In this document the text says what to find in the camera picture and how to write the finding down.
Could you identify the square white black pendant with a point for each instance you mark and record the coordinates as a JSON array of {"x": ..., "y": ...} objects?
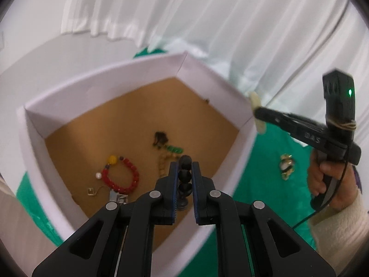
[{"x": 121, "y": 198}]

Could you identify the green velvet cloth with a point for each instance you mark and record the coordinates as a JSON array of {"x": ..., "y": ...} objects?
[{"x": 268, "y": 202}]

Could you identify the cream jade bangle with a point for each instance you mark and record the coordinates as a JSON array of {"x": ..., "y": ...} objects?
[{"x": 255, "y": 99}]

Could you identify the person's right hand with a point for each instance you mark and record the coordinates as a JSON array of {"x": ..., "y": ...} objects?
[{"x": 346, "y": 184}]

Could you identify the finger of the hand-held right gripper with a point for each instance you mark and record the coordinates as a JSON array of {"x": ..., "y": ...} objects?
[
  {"x": 271, "y": 117},
  {"x": 305, "y": 120}
]

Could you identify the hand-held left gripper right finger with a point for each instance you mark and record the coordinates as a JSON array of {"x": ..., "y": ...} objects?
[{"x": 196, "y": 193}]

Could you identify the person's right forearm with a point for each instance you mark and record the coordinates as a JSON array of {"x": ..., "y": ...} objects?
[{"x": 340, "y": 236}]

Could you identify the white cardboard box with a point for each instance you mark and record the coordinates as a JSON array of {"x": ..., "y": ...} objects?
[{"x": 86, "y": 83}]

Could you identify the white curtain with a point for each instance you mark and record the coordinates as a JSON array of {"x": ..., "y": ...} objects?
[{"x": 201, "y": 14}]

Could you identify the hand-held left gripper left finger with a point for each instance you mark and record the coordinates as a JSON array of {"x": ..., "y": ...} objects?
[{"x": 173, "y": 193}]

